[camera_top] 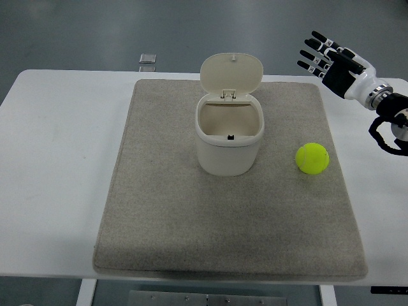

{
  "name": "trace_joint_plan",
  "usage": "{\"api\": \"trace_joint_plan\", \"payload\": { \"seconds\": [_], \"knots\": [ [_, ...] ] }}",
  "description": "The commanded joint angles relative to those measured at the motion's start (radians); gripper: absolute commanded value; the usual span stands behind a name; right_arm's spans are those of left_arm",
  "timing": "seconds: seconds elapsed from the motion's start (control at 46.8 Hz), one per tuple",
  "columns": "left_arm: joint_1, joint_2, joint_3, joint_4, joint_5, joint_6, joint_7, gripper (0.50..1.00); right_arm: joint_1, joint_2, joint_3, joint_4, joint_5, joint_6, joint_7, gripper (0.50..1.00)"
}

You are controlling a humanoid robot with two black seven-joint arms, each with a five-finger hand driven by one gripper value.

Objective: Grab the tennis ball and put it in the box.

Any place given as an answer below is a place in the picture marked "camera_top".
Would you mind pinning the black table control panel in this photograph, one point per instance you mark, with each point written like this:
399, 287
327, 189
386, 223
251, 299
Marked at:
389, 290

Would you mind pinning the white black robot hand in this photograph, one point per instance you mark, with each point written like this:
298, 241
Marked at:
341, 78

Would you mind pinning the large silver floor plate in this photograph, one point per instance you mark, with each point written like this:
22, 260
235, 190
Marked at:
148, 58

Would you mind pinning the grey metal plate with screws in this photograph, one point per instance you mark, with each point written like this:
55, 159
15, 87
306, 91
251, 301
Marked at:
207, 299

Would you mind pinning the beige fabric mat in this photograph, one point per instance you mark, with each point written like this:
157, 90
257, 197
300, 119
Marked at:
178, 207

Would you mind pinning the yellow-green tennis ball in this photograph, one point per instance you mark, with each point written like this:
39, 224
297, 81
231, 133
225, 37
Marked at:
312, 158

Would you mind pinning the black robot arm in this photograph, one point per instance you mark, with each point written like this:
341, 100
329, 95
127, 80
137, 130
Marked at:
393, 103

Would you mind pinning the cream plastic bin with lid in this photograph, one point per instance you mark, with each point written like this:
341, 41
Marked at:
227, 153

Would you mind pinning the white table leg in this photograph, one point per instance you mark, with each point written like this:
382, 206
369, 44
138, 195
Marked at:
327, 295
85, 292

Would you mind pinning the small silver floor plate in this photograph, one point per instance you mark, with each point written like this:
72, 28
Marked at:
147, 68

